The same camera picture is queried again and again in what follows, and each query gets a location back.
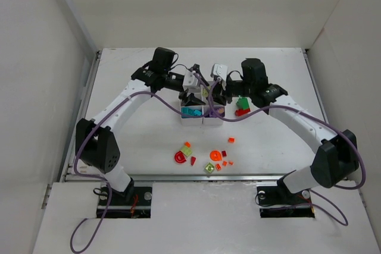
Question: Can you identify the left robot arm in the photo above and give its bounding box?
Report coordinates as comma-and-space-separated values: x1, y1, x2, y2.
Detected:
73, 47, 205, 200

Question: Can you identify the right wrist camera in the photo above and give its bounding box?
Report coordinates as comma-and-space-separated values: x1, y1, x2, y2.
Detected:
211, 63, 228, 83

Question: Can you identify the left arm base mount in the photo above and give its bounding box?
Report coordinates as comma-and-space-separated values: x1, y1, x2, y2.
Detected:
93, 182, 152, 219

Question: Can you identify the metal table rail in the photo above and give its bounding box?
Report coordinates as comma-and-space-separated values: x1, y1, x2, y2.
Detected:
65, 173, 328, 182

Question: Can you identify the left clear divided container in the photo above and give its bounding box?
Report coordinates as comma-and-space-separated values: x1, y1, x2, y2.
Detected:
179, 92, 205, 127

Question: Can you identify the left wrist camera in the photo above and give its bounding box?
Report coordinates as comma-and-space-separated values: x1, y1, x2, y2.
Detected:
183, 70, 200, 92

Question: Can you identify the teal curved lego brick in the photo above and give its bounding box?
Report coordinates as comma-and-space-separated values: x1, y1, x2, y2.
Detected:
181, 106, 195, 118

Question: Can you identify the light green square lego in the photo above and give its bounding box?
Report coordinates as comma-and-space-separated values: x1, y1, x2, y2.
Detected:
204, 162, 215, 174

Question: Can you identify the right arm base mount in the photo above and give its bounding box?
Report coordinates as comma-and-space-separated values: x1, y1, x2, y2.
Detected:
255, 181, 315, 218

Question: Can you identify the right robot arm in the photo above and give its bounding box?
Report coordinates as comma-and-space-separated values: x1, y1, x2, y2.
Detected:
208, 58, 364, 200

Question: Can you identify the right clear divided container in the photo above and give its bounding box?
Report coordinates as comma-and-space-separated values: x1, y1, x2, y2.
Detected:
201, 86, 226, 126

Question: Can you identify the light green curved lego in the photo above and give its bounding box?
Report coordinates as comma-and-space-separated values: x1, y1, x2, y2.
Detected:
180, 145, 192, 157

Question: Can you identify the orange round lego piece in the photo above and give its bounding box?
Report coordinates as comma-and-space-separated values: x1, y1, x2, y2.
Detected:
210, 150, 222, 161

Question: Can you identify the red slope lego piece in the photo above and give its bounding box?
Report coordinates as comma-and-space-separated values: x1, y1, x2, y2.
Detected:
190, 156, 196, 166

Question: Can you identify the purple lego brick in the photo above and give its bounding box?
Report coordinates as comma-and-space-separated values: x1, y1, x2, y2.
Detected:
205, 106, 225, 118

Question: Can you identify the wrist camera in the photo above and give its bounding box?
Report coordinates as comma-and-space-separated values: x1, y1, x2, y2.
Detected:
183, 70, 200, 92
211, 63, 228, 83

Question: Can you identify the green and red duplo stack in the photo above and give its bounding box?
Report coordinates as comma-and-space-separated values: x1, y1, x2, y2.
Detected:
235, 97, 251, 117

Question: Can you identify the red horseshoe lego piece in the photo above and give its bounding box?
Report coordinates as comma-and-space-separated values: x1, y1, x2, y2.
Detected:
174, 151, 186, 164

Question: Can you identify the clear divided container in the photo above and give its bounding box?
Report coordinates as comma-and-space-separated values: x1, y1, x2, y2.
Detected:
201, 86, 226, 126
179, 92, 205, 127

